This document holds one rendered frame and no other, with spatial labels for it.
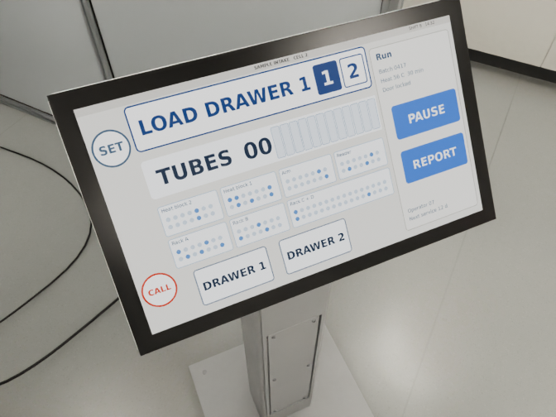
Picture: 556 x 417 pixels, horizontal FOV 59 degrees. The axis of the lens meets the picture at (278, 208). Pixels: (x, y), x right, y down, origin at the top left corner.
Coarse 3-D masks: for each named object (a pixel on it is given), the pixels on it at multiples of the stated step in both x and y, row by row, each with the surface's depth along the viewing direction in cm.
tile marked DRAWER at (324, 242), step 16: (336, 224) 63; (288, 240) 62; (304, 240) 62; (320, 240) 63; (336, 240) 64; (288, 256) 62; (304, 256) 63; (320, 256) 63; (336, 256) 64; (288, 272) 62
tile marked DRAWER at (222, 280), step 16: (240, 256) 60; (256, 256) 61; (192, 272) 58; (208, 272) 59; (224, 272) 60; (240, 272) 60; (256, 272) 61; (272, 272) 62; (208, 288) 59; (224, 288) 60; (240, 288) 61; (208, 304) 60
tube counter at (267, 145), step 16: (320, 112) 60; (336, 112) 61; (352, 112) 62; (368, 112) 62; (272, 128) 59; (288, 128) 60; (304, 128) 60; (320, 128) 61; (336, 128) 61; (352, 128) 62; (368, 128) 63; (240, 144) 58; (256, 144) 59; (272, 144) 59; (288, 144) 60; (304, 144) 60; (320, 144) 61; (256, 160) 59; (272, 160) 59
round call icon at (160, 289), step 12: (144, 276) 57; (156, 276) 57; (168, 276) 58; (144, 288) 57; (156, 288) 57; (168, 288) 58; (144, 300) 57; (156, 300) 58; (168, 300) 58; (180, 300) 59
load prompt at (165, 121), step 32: (320, 64) 60; (352, 64) 61; (192, 96) 56; (224, 96) 57; (256, 96) 58; (288, 96) 59; (320, 96) 60; (160, 128) 55; (192, 128) 56; (224, 128) 57
